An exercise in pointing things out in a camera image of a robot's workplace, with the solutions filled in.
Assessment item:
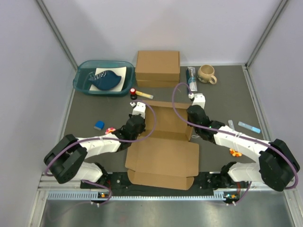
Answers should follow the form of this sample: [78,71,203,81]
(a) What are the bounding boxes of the grey slotted cable duct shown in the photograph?
[47,189,238,201]

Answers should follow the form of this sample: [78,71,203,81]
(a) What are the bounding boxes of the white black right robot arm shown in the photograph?
[187,105,300,192]

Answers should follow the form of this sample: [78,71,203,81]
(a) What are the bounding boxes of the orange grey marker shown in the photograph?
[228,120,235,130]

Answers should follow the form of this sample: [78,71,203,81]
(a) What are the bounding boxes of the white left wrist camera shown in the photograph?
[130,102,146,118]

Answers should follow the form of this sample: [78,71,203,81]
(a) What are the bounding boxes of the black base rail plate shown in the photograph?
[80,171,250,197]

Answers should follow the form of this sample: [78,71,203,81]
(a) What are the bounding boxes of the upper folded cardboard box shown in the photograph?
[135,50,180,81]

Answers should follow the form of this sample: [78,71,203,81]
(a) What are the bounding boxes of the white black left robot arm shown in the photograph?
[44,114,145,188]

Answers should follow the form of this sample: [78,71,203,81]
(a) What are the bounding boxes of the folded cardboard box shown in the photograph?
[135,50,180,81]
[137,80,179,88]

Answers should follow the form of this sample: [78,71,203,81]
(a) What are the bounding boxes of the blue small eraser block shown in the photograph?
[94,121,105,130]

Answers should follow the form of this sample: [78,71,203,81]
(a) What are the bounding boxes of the lower folded cardboard box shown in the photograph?
[137,80,179,88]

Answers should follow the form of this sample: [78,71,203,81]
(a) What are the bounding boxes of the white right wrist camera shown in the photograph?
[188,93,205,109]

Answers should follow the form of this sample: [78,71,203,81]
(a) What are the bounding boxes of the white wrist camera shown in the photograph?
[188,93,205,109]
[130,102,146,118]

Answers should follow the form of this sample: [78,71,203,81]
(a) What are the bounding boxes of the orange flower toy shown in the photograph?
[230,149,242,157]

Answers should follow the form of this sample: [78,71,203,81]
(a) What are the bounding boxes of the dark blue shoe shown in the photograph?
[89,70,122,91]

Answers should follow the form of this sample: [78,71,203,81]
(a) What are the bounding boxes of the yellow highlighter marker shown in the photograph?
[136,91,153,99]

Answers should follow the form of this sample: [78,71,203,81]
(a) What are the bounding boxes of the pink flower toy left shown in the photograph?
[105,128,116,134]

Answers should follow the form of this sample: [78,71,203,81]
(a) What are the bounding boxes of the blue toothpaste box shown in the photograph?
[186,67,197,94]

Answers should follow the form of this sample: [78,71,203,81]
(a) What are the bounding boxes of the beige ceramic mug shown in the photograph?
[197,65,217,85]

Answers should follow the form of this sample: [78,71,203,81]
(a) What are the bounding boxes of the teal plastic bin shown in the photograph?
[73,60,135,96]

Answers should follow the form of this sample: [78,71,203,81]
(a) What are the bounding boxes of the red black stamp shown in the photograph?
[130,88,137,100]

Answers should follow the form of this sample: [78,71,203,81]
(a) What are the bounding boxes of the light blue marker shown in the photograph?
[238,122,261,134]

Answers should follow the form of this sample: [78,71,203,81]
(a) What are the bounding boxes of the brown cardboard box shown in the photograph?
[125,100,199,190]

